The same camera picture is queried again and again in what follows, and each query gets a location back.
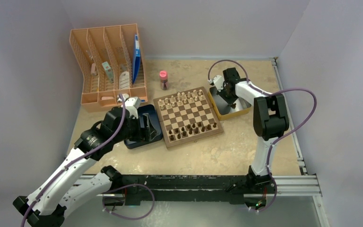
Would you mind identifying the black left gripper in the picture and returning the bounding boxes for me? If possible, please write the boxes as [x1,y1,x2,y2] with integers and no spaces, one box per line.
[112,113,157,144]

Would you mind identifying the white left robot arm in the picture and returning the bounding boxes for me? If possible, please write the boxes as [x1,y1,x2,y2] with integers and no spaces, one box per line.
[13,106,161,227]

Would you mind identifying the row of white chess pieces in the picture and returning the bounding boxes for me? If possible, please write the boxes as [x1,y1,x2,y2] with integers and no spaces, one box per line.
[154,88,210,110]

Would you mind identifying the white striped card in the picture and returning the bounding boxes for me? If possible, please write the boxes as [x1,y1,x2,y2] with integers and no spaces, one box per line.
[119,71,130,89]

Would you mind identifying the orange plastic file organizer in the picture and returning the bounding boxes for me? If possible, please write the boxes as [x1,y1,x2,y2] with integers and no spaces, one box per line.
[69,24,148,112]

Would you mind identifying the pink small item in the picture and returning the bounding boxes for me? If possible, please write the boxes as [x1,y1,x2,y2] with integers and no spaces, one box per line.
[90,63,97,76]

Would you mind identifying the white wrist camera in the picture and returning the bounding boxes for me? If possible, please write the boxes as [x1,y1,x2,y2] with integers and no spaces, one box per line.
[208,75,225,92]
[122,96,141,119]

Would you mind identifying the dark blue tin lid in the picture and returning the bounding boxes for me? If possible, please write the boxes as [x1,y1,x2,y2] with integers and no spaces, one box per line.
[124,105,163,149]

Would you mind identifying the silver metal tin tray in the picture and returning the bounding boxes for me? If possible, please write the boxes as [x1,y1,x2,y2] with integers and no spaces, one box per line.
[208,87,251,121]

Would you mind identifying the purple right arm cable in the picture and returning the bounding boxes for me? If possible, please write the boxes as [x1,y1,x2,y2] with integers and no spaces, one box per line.
[207,59,318,171]

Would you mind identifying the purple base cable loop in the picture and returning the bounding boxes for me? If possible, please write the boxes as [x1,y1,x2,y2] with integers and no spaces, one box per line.
[102,183,156,220]

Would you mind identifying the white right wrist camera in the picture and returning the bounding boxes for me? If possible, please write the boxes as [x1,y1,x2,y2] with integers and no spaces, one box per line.
[208,75,225,92]

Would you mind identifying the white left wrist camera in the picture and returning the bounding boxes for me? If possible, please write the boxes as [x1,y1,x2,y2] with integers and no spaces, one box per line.
[122,96,141,119]

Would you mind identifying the pink capped small bottle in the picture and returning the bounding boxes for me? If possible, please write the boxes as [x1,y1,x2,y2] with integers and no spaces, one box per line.
[159,70,169,90]

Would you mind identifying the teal white small box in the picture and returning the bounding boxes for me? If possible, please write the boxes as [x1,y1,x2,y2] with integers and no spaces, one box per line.
[102,61,114,84]

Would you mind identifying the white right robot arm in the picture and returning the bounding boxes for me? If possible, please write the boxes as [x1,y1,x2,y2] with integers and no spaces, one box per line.
[217,68,289,192]

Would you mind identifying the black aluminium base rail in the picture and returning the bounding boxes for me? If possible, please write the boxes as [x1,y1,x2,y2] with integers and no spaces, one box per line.
[75,174,322,208]

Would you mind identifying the blue folder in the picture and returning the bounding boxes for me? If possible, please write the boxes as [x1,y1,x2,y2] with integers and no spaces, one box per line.
[132,34,141,84]

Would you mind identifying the wooden chess board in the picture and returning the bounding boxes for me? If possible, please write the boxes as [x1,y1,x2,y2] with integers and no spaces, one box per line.
[153,87,224,149]

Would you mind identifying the white clip in organizer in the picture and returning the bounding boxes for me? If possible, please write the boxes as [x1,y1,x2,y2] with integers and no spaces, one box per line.
[117,93,130,103]

